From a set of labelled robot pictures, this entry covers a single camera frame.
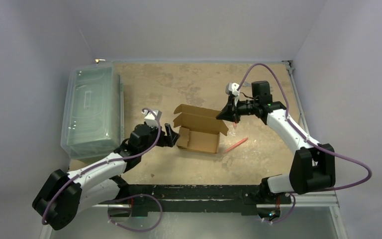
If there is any aluminium frame rail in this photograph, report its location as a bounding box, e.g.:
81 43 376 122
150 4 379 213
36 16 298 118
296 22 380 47
39 193 347 239

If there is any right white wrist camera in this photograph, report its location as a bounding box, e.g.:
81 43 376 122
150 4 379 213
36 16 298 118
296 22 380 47
225 83 240 106

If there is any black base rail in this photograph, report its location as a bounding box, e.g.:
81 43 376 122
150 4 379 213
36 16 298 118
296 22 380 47
107 184 291 217

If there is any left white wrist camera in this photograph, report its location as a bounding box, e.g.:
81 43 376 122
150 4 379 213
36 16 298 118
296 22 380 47
142 109 162 127

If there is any brown cardboard box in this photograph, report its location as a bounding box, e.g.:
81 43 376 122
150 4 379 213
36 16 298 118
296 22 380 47
173 104 229 153

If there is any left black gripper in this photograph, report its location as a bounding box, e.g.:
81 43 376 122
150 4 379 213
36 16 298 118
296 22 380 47
139 122 179 155

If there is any clear plastic storage bin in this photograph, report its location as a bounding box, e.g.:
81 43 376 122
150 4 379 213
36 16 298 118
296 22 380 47
61 62 124 159

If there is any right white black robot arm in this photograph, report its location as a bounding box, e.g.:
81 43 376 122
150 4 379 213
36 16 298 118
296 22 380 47
216 81 336 203

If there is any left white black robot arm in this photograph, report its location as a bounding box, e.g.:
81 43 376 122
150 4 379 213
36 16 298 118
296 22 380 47
32 123 180 230

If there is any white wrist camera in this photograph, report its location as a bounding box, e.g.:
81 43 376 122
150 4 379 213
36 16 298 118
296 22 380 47
142 109 162 127
225 83 240 106

